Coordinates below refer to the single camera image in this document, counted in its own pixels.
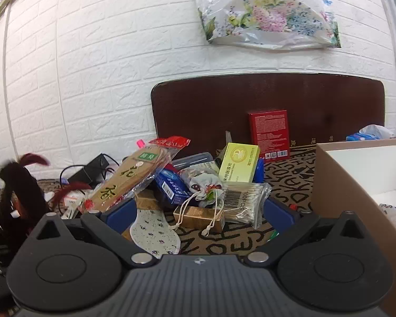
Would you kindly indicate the blue box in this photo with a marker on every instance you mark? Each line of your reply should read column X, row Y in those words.
column 171, row 186

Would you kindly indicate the black power adapter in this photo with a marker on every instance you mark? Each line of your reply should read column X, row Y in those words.
column 92, row 170

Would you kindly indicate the cotton swab pack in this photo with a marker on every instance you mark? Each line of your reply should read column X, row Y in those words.
column 246, row 201

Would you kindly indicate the tan insoles packet red header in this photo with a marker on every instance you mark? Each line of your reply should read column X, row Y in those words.
column 125, row 178

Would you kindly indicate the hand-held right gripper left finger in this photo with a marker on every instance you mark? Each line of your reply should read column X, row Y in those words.
column 122, row 212

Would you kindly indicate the floral plastic bag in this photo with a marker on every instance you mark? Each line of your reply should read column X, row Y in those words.
column 267, row 13

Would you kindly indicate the white red medicine box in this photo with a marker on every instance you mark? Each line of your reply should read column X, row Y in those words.
column 73, row 203

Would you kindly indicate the yellow-green box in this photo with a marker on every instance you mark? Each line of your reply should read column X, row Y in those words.
column 239, row 161

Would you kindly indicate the gold box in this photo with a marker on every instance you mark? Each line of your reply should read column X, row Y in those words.
column 194, row 217

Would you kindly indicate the dark red feather shuttlecock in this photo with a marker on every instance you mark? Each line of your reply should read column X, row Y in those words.
column 19, row 188

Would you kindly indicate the floral insole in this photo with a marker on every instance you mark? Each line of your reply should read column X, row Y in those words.
column 151, row 234

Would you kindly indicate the letter print blanket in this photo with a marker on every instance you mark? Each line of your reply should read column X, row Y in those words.
column 237, row 242

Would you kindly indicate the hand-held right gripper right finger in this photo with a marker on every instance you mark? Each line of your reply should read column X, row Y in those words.
column 280, row 212

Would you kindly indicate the dark clear plastic case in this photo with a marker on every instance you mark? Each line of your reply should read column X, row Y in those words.
column 191, row 160

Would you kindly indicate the dark brown wooden headboard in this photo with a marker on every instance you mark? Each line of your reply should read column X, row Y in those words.
column 201, row 112

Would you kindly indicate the cardboard box container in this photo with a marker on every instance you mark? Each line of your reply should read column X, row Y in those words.
column 343, row 198

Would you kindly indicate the blue tissue pack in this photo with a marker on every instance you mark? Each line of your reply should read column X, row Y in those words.
column 369, row 132

